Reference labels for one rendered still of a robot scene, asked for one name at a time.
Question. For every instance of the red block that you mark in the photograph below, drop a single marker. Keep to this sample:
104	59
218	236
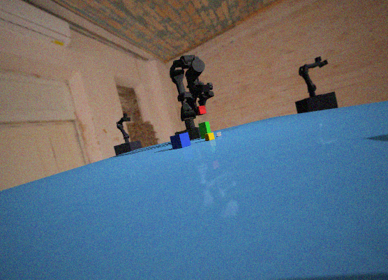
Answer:
201	110

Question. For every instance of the blue block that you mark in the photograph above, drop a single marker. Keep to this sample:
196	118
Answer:
180	141

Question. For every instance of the yellow block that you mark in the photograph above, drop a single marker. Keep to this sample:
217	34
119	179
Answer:
209	136

